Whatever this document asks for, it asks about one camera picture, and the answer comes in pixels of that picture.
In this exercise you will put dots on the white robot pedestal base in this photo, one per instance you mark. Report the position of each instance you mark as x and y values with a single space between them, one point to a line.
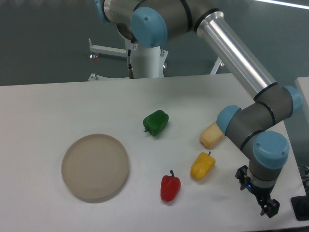
144 61

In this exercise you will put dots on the red bell pepper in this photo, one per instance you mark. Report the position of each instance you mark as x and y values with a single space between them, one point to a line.
170 186

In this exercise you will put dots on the black box at table edge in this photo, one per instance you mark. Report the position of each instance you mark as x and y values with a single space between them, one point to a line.
300 206

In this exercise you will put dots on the yellow bell pepper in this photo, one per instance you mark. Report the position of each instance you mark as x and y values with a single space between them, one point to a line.
202 165

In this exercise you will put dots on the beige bread loaf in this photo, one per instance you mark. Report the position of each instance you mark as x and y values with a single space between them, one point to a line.
211 136

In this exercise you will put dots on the beige round plate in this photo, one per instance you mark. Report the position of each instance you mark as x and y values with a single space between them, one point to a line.
95 167

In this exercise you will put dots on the green bell pepper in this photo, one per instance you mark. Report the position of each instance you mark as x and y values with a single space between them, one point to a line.
155 122

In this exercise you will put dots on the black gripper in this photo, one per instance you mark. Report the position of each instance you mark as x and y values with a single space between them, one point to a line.
260 188

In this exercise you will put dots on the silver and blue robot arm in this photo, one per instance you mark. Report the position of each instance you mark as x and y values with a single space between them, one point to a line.
151 23

